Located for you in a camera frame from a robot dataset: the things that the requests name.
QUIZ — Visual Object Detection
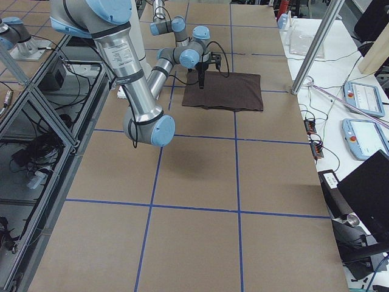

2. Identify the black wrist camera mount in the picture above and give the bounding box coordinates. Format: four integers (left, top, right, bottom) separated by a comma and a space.
210, 52, 222, 71

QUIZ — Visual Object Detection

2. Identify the upper teach pendant tablet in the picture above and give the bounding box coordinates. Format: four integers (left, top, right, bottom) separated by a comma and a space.
343, 82, 385, 117

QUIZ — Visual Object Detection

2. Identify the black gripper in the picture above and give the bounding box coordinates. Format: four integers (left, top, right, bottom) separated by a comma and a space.
196, 62, 208, 89

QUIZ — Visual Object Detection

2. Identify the brown t-shirt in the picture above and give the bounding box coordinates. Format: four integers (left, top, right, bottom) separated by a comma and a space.
182, 71, 264, 111

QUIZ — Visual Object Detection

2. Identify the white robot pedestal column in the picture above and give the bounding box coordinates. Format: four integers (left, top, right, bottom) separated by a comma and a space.
129, 0, 152, 78

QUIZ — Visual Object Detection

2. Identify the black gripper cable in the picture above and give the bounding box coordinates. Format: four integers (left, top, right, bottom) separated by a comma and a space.
206, 41, 230, 78

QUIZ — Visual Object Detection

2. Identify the lower teach pendant tablet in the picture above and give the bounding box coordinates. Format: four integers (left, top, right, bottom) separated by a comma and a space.
342, 119, 388, 161

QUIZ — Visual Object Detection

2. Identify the red cylinder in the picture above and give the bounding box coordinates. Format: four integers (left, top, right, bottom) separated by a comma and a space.
277, 0, 289, 19

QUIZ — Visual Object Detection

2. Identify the aluminium frame post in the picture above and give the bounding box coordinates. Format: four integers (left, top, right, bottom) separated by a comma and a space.
291, 0, 345, 95

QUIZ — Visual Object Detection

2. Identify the black laptop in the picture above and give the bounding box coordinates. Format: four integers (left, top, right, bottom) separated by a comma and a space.
338, 150, 388, 242

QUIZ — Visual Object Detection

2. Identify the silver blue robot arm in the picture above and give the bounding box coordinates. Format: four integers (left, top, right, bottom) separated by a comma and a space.
150, 0, 190, 47
50, 1, 210, 147

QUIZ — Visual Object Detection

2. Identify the teach pendant tablet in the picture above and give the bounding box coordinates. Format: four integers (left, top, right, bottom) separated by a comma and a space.
343, 82, 385, 117
342, 119, 388, 161

